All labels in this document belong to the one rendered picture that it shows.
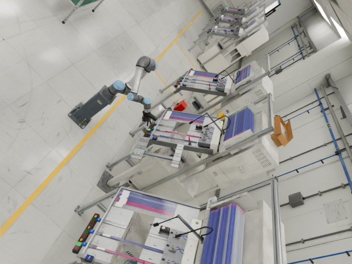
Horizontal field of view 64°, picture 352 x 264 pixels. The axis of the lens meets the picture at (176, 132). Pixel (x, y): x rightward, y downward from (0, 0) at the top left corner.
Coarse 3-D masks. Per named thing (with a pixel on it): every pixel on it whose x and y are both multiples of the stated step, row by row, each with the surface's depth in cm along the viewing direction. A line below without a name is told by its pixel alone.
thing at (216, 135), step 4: (216, 120) 334; (220, 124) 328; (216, 128) 320; (216, 132) 314; (220, 132) 314; (212, 136) 307; (216, 136) 307; (220, 136) 319; (212, 140) 300; (216, 140) 300; (212, 144) 295; (216, 144) 295; (212, 148) 298; (216, 148) 297
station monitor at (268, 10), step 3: (279, 0) 671; (273, 3) 674; (276, 3) 653; (279, 3) 629; (270, 6) 670; (273, 6) 645; (276, 6) 631; (267, 9) 666; (270, 9) 641; (273, 9) 636; (267, 12) 642; (273, 12) 662; (267, 15) 670
